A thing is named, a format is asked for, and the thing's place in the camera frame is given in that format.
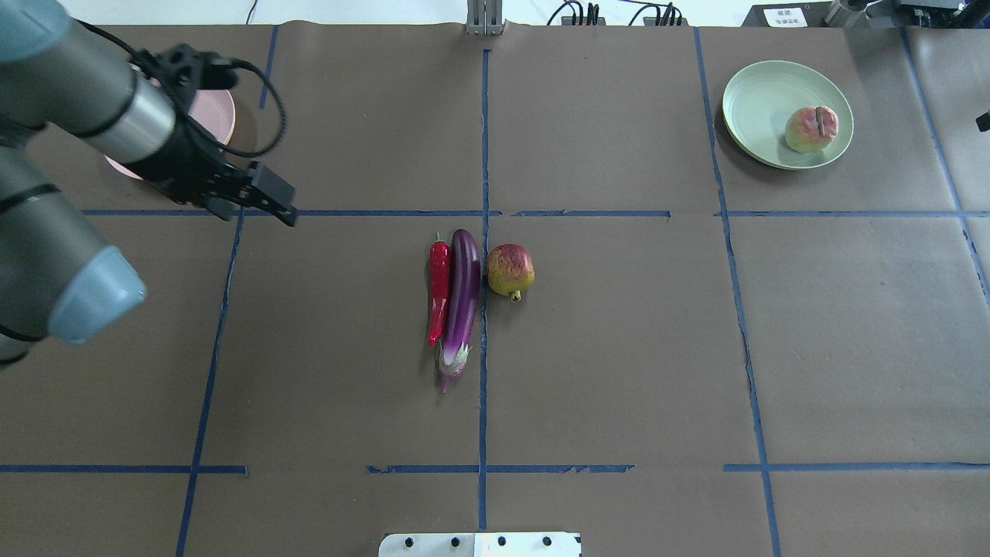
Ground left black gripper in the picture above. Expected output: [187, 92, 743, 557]
[131, 118, 299, 227]

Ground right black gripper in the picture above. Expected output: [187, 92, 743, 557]
[976, 112, 990, 132]

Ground yellow pink peach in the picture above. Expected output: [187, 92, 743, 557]
[784, 106, 839, 154]

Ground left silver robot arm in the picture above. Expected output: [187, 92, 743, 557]
[1, 1, 298, 367]

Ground pink plate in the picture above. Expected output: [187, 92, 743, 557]
[93, 78, 236, 180]

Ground red chili pepper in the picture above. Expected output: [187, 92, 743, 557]
[427, 233, 452, 347]

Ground purple eggplant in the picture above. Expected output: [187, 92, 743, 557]
[438, 229, 482, 394]

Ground light green plate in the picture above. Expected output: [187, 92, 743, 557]
[722, 60, 855, 170]

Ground white label card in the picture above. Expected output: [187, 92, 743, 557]
[763, 6, 807, 28]

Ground red yellow pomegranate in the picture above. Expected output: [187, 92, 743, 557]
[486, 244, 535, 302]

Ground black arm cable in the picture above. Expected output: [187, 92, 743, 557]
[77, 19, 287, 159]

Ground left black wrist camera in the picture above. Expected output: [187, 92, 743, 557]
[129, 43, 238, 105]

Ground aluminium frame post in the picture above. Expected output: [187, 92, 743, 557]
[466, 0, 505, 36]

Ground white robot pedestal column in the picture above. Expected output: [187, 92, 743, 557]
[377, 531, 583, 556]

